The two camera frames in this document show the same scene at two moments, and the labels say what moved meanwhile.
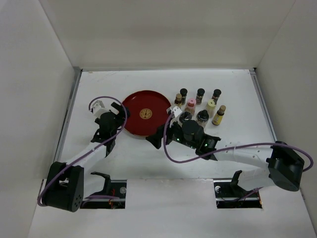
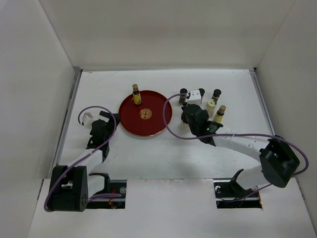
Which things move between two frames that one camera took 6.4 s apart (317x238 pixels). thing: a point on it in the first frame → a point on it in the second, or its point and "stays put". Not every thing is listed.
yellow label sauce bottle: [178, 100] → [136, 95]
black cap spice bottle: [216, 93] stays put
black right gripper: [156, 139] → [184, 119]
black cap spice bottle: [200, 92] stays put
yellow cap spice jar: [211, 107] stays put
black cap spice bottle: [184, 91] stays put
